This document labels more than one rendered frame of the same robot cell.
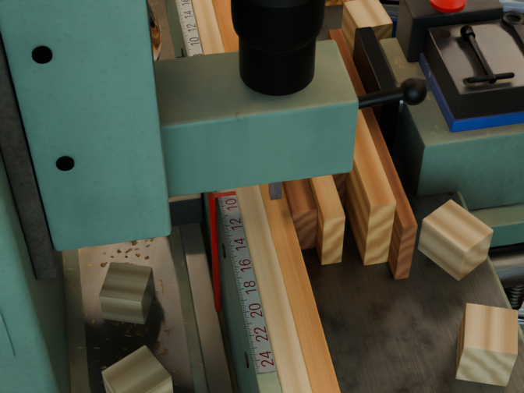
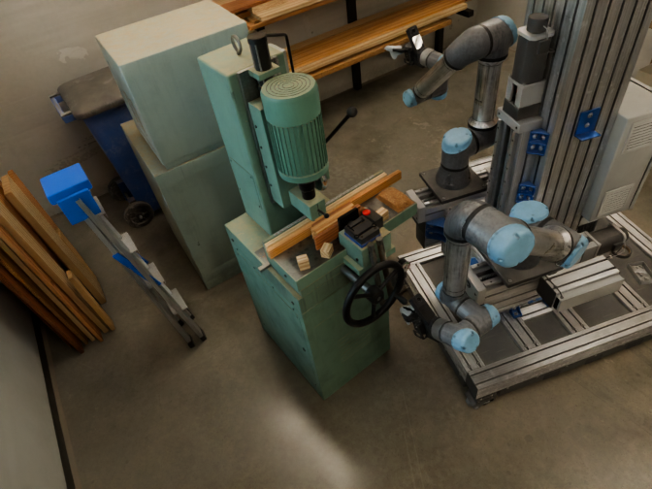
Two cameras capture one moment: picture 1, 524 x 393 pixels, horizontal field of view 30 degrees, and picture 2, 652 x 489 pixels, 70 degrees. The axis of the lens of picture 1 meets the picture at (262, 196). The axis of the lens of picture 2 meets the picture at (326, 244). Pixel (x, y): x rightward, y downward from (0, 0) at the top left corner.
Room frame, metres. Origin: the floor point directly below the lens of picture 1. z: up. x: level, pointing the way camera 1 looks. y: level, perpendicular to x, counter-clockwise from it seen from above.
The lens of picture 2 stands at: (0.08, -1.28, 2.16)
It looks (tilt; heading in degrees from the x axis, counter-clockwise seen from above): 45 degrees down; 70
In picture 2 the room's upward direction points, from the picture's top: 10 degrees counter-clockwise
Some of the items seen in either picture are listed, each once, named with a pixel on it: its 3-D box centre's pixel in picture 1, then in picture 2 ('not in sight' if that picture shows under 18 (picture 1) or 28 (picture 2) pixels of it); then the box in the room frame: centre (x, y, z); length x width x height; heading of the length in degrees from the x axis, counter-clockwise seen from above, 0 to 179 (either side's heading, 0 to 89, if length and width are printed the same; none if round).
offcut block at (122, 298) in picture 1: (127, 292); not in sight; (0.52, 0.12, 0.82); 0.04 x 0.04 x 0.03; 80
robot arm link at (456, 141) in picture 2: not in sight; (457, 146); (1.20, 0.02, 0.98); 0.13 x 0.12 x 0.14; 5
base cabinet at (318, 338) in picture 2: not in sight; (315, 298); (0.49, 0.11, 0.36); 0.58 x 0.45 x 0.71; 101
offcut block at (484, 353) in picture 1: (486, 345); (303, 262); (0.39, -0.16, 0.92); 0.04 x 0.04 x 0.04; 80
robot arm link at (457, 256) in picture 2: not in sight; (457, 256); (0.78, -0.52, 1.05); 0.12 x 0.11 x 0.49; 7
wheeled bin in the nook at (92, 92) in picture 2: not in sight; (134, 146); (-0.03, 1.88, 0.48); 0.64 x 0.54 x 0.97; 8
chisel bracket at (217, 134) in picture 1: (248, 123); (308, 202); (0.51, 0.01, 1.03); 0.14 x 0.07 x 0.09; 101
